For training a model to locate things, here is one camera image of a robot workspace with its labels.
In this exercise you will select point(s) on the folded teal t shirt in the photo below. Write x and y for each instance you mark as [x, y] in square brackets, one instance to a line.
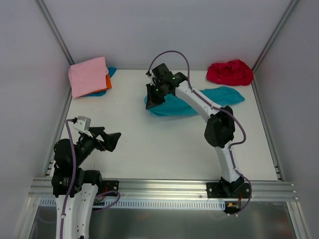
[112, 71]

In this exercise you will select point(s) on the crumpled red t shirt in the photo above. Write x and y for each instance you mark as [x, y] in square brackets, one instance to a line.
[231, 73]

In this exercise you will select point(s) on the white slotted cable duct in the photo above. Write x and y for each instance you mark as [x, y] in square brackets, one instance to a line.
[170, 204]

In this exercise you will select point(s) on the left aluminium frame post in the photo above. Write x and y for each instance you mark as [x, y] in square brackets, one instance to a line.
[55, 31]

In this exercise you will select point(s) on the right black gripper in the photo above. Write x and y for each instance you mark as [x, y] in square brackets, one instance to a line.
[154, 93]

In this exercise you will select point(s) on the aluminium mounting rail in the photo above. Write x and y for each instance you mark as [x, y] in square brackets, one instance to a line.
[196, 189]

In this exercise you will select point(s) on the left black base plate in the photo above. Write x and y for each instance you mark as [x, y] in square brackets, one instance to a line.
[110, 185]

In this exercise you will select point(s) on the folded orange t shirt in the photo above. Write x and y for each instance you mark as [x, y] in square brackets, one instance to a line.
[103, 91]

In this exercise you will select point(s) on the right aluminium frame post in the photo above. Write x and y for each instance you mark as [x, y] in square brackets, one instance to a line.
[279, 26]

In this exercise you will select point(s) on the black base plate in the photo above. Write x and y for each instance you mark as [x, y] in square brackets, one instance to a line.
[110, 185]
[225, 190]

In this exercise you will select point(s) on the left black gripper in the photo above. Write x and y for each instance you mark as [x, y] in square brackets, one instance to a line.
[100, 139]

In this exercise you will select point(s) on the teal t shirt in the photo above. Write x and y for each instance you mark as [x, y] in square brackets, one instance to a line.
[112, 71]
[175, 107]

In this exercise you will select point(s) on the folded pink t shirt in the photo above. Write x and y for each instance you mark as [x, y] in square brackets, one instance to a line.
[88, 77]

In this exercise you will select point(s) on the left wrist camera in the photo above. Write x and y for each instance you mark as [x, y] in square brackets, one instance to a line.
[82, 125]

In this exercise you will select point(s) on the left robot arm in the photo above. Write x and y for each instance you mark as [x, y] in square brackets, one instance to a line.
[75, 190]

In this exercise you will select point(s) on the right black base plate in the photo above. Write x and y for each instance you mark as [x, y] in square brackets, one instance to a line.
[225, 190]

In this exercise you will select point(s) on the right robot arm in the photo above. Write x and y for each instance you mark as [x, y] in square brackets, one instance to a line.
[220, 122]

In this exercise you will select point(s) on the aluminium frame post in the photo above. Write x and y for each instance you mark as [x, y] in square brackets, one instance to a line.
[279, 26]
[55, 31]

